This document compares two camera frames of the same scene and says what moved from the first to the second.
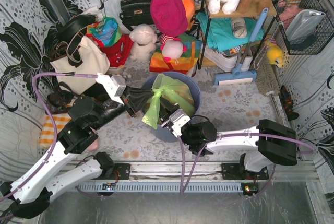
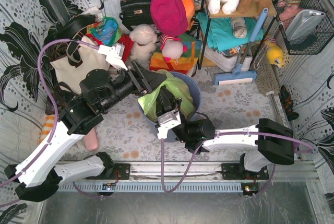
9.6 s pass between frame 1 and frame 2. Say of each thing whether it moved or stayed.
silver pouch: stayed
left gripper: moved
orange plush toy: stayed
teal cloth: stayed
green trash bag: moved
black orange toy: stayed
